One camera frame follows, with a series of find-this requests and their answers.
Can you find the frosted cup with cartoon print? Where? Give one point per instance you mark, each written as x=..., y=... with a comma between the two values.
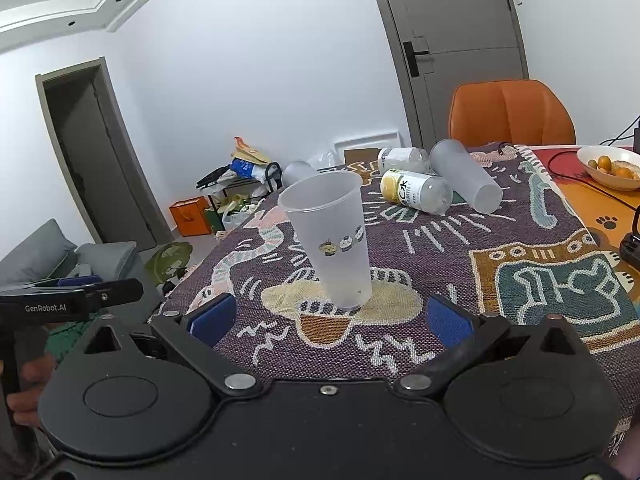
x=330, y=230

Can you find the yellow label plastic bottle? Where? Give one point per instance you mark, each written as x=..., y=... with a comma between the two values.
x=415, y=190

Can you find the brown cardboard box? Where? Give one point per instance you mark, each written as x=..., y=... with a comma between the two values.
x=361, y=155

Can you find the orange paper bag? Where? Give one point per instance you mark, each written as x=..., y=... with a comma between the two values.
x=190, y=217

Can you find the green garment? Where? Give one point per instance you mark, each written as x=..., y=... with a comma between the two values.
x=67, y=337

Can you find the white board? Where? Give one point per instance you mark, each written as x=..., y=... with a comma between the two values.
x=365, y=138

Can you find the white plastic bag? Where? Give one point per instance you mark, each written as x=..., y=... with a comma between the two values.
x=235, y=217

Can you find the small orange fruit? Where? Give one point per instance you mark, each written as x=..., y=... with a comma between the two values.
x=605, y=162
x=624, y=173

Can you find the large plain frosted cup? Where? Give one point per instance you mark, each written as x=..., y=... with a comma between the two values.
x=462, y=175

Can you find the black device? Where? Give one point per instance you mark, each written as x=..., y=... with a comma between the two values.
x=631, y=250

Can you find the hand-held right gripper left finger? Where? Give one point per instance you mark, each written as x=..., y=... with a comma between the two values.
x=212, y=319

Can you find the dark grey door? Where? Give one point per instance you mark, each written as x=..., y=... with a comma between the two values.
x=100, y=160

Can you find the grey sofa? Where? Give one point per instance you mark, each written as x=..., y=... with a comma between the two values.
x=30, y=255

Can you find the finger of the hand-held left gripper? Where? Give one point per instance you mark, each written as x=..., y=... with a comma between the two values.
x=115, y=292
x=80, y=281

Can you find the person's left hand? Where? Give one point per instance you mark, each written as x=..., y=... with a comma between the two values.
x=32, y=380

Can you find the orange paw print tablecloth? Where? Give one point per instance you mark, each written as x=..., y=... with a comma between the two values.
x=590, y=207

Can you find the green plush cushion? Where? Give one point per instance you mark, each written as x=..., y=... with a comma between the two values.
x=167, y=262

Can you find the yellow paper bag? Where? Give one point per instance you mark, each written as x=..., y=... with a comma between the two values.
x=247, y=150

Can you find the white label plastic bottle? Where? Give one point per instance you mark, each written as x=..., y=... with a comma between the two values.
x=405, y=157

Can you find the white bowl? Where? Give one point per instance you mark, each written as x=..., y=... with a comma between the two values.
x=607, y=180

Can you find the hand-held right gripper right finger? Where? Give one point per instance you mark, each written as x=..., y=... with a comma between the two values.
x=447, y=321

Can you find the black rack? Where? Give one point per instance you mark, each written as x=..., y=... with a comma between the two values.
x=272, y=175

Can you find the blue and white bag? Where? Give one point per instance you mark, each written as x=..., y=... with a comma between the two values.
x=245, y=169

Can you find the printed woven blanket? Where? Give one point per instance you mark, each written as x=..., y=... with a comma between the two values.
x=450, y=255

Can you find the small plain frosted cup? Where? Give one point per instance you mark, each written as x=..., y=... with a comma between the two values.
x=297, y=172

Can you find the orange chair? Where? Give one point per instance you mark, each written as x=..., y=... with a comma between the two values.
x=510, y=110

